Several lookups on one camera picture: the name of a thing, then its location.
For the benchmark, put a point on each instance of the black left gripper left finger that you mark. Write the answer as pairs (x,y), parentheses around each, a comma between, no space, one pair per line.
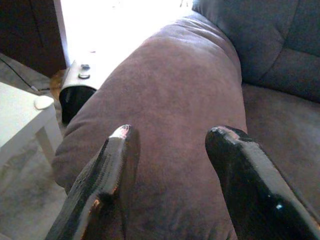
(105,170)

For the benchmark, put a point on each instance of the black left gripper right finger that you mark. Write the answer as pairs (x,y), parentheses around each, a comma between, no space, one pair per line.
(250,180)

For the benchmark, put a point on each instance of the brown fabric sofa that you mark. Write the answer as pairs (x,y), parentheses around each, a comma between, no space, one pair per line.
(175,87)

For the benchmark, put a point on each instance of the small white oval object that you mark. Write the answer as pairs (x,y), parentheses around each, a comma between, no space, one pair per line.
(43,102)

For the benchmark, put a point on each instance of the silver cylindrical appliance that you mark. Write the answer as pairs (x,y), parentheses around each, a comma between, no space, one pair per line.
(75,75)

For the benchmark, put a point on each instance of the white side table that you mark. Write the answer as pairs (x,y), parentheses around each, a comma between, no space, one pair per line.
(17,112)

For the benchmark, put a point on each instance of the dark wooden door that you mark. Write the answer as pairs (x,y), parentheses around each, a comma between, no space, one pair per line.
(25,30)

